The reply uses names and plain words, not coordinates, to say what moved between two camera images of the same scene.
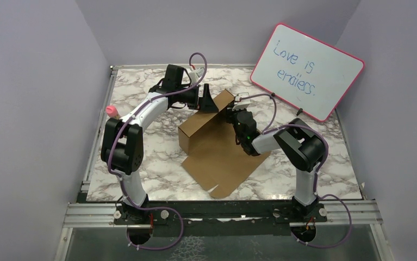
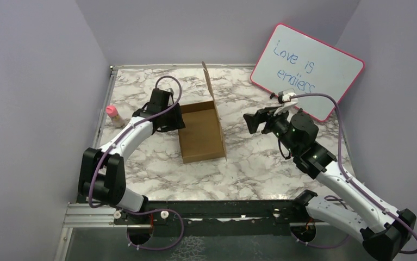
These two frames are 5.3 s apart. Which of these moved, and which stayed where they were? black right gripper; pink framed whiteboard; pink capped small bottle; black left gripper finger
Moved: black left gripper finger; black right gripper
Stayed: pink capped small bottle; pink framed whiteboard
